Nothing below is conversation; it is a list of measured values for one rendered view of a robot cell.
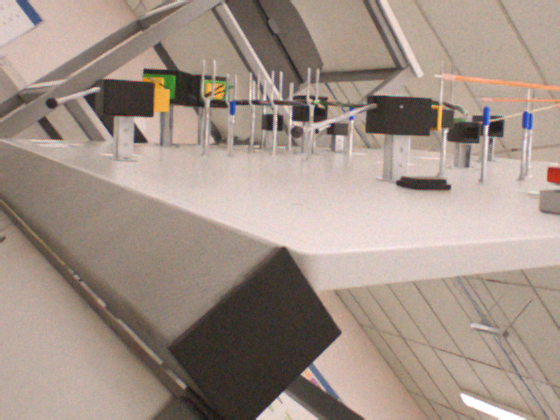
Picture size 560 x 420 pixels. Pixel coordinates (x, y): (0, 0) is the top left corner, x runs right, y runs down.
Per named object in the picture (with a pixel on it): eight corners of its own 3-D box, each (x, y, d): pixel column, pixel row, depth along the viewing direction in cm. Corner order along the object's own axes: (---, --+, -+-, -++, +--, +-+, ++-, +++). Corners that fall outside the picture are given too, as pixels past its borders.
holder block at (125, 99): (40, 157, 81) (42, 75, 81) (141, 159, 88) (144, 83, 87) (47, 160, 77) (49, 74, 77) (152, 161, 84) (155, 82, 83)
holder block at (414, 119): (364, 133, 72) (366, 95, 72) (410, 135, 74) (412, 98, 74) (382, 134, 68) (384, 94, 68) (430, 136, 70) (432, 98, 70)
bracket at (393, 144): (375, 179, 73) (377, 133, 73) (394, 179, 74) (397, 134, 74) (394, 183, 69) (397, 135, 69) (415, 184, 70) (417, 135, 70)
